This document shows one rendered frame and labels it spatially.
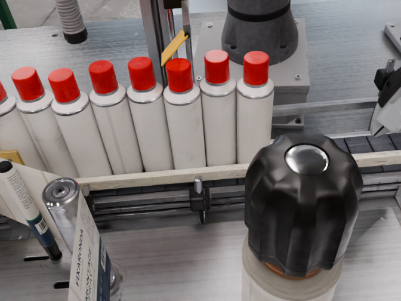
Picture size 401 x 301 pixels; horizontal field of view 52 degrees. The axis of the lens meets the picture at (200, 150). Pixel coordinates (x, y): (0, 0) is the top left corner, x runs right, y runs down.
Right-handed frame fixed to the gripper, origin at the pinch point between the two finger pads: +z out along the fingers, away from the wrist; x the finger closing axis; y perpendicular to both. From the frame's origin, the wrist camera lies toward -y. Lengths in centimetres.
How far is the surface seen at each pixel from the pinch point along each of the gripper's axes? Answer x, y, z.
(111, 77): -40.4, 0.9, 7.3
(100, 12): -35, -247, 128
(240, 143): -19.3, 2.4, 9.8
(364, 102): -2.8, -2.7, -1.6
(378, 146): 4.2, -0.9, 3.8
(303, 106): -11.0, -2.9, 3.1
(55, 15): -64, -249, 145
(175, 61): -33.5, 0.4, 1.9
